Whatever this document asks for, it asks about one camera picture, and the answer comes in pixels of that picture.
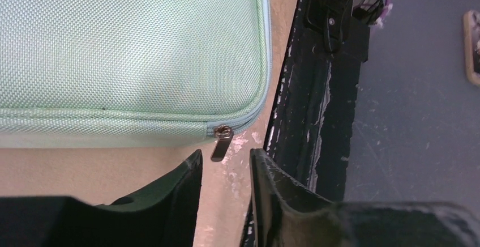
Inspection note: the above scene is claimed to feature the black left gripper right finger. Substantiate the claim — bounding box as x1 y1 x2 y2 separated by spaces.
250 149 479 246

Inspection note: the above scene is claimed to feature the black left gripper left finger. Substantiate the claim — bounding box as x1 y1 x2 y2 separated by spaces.
1 150 203 246

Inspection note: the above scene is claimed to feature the mint green case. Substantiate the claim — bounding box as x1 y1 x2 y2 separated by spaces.
1 0 272 161

